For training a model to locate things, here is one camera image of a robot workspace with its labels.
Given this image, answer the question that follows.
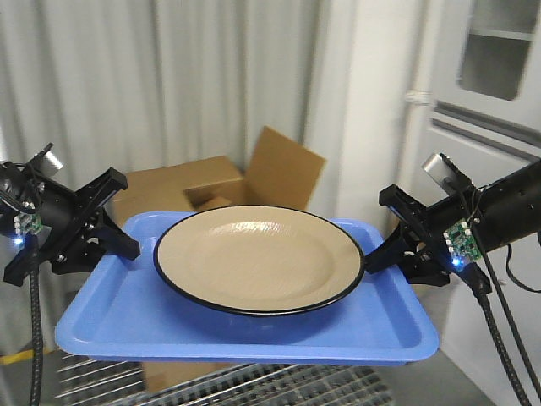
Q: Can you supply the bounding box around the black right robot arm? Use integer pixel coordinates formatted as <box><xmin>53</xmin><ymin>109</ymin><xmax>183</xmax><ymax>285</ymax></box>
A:
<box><xmin>365</xmin><ymin>154</ymin><xmax>540</xmax><ymax>286</ymax></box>

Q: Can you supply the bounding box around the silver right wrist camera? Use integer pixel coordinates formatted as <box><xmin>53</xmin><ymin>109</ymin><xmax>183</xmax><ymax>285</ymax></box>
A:
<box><xmin>422</xmin><ymin>153</ymin><xmax>473</xmax><ymax>195</ymax></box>

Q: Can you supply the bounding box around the braided black cable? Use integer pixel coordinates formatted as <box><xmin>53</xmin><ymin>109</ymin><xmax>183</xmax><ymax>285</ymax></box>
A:
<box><xmin>27</xmin><ymin>240</ymin><xmax>46</xmax><ymax>406</ymax></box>
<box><xmin>464</xmin><ymin>253</ymin><xmax>541</xmax><ymax>406</ymax></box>

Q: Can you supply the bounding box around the left braided black cable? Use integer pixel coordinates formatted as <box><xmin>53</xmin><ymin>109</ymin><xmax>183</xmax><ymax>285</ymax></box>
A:
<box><xmin>27</xmin><ymin>240</ymin><xmax>46</xmax><ymax>406</ymax></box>

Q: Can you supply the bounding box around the blue plastic tray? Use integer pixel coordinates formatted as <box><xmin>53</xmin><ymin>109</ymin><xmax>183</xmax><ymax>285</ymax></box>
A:
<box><xmin>55</xmin><ymin>211</ymin><xmax>440</xmax><ymax>365</ymax></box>

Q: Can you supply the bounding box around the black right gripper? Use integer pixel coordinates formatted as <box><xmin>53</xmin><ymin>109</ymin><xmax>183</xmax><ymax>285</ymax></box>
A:
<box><xmin>365</xmin><ymin>184</ymin><xmax>473</xmax><ymax>286</ymax></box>

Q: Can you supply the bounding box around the beige plate with black rim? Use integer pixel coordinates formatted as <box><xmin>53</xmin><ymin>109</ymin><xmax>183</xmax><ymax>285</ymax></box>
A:
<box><xmin>154</xmin><ymin>206</ymin><xmax>364</xmax><ymax>316</ymax></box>

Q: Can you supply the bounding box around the metal grate floor panel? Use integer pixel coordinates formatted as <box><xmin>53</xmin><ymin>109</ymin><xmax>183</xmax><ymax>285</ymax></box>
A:
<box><xmin>57</xmin><ymin>354</ymin><xmax>395</xmax><ymax>406</ymax></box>

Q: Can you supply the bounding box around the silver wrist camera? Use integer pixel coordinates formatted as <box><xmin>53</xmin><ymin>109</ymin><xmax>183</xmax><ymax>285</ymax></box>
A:
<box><xmin>422</xmin><ymin>153</ymin><xmax>473</xmax><ymax>195</ymax></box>
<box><xmin>29</xmin><ymin>143</ymin><xmax>63</xmax><ymax>177</ymax></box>

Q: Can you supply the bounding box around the brown cardboard box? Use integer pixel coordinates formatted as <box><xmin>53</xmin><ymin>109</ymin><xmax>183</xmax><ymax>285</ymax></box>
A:
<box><xmin>110</xmin><ymin>125</ymin><xmax>328</xmax><ymax>393</ymax></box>

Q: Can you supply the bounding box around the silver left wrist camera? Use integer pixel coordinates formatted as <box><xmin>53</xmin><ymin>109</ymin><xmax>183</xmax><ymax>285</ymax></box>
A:
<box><xmin>29</xmin><ymin>143</ymin><xmax>63</xmax><ymax>177</ymax></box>

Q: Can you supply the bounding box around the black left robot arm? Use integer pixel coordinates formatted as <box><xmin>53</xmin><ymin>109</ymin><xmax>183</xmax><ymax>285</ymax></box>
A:
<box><xmin>1</xmin><ymin>162</ymin><xmax>140</xmax><ymax>287</ymax></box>

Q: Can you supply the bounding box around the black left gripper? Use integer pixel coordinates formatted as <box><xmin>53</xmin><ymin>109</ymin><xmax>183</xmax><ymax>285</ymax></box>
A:
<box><xmin>3</xmin><ymin>167</ymin><xmax>140</xmax><ymax>284</ymax></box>

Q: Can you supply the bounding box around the right braided black cable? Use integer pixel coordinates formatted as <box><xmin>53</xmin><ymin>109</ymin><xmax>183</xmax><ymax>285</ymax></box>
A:
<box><xmin>464</xmin><ymin>253</ymin><xmax>541</xmax><ymax>406</ymax></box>

